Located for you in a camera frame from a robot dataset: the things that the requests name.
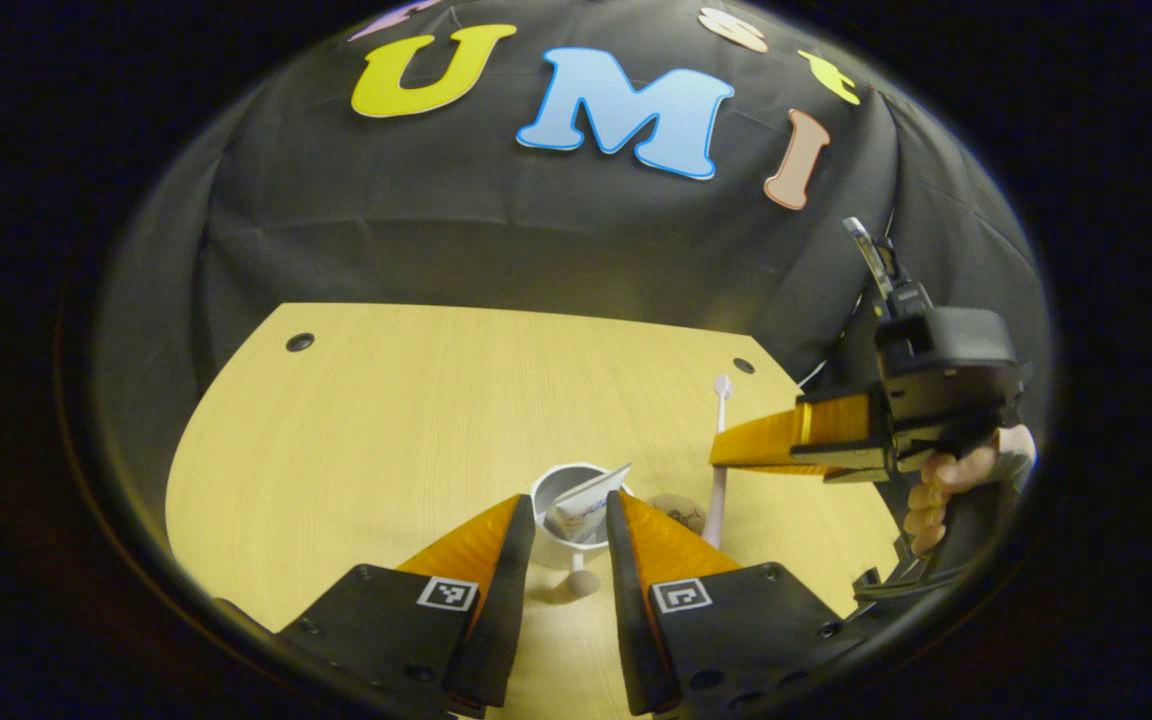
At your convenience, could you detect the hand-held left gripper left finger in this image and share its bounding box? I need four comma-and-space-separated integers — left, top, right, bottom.
271, 493, 537, 719

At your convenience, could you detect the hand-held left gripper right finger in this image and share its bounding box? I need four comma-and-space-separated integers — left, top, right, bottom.
604, 490, 867, 717

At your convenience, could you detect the white cup with wooden handle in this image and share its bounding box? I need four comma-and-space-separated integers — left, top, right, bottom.
530, 462, 637, 601

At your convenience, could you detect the round cork coaster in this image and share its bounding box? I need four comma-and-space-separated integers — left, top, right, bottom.
648, 492, 709, 536

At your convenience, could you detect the white toothpaste tube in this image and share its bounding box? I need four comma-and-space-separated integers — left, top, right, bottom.
546, 463, 634, 546

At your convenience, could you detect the white toothbrush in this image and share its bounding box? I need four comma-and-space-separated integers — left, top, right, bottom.
701, 375, 734, 551

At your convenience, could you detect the wooden desktop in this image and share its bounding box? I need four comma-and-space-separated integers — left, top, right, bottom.
166, 302, 902, 720

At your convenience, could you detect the black backdrop cloth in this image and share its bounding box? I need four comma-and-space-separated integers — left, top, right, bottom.
96, 0, 1052, 561

